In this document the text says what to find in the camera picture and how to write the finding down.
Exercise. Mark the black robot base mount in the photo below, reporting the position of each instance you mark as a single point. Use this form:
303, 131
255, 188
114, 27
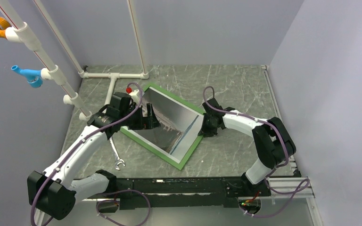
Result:
134, 193

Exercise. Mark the blue pipe fitting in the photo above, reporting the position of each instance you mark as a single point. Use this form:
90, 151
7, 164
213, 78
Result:
33, 77

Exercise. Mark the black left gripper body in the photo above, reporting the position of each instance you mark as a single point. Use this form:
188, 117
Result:
136, 122

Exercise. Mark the silver open-end wrench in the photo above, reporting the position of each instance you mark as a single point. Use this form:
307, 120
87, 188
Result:
118, 160

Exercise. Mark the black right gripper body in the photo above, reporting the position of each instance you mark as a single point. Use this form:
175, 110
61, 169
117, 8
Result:
211, 130

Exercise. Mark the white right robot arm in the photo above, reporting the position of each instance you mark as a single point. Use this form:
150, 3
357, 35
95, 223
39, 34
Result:
273, 143

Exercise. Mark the white PVC pipe stand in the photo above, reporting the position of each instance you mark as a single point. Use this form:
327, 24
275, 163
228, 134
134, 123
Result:
14, 29

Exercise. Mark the light wooden picture frame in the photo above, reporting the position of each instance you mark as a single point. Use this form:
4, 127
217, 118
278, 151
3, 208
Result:
174, 162

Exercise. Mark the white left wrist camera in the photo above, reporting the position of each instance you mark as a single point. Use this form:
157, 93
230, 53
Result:
136, 94

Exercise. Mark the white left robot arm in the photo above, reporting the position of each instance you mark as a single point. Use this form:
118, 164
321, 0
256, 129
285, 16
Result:
55, 191

